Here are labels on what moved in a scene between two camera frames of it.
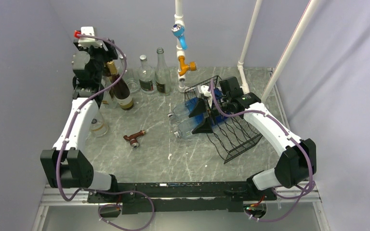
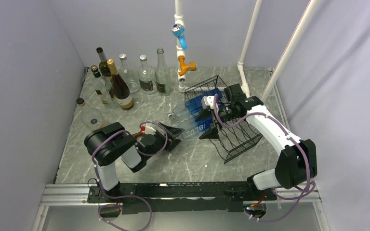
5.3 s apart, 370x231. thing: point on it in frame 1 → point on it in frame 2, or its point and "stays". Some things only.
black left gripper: (111, 54) → (170, 144)
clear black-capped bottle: (106, 82) stays
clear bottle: (147, 77) stays
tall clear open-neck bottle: (163, 75) stays
